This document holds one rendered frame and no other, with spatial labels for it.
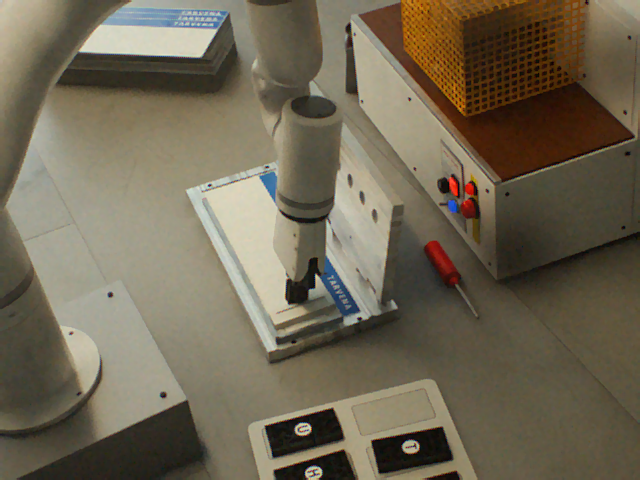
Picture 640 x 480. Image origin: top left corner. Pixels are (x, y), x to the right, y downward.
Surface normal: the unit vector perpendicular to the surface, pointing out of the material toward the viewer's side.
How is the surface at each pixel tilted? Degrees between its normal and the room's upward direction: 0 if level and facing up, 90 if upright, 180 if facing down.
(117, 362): 3
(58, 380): 88
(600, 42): 90
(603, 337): 0
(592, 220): 90
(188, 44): 0
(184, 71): 90
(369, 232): 78
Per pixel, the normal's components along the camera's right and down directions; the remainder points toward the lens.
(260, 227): -0.11, -0.76
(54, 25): 0.27, 0.39
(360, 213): -0.93, 0.15
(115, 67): -0.26, 0.65
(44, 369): 0.68, 0.39
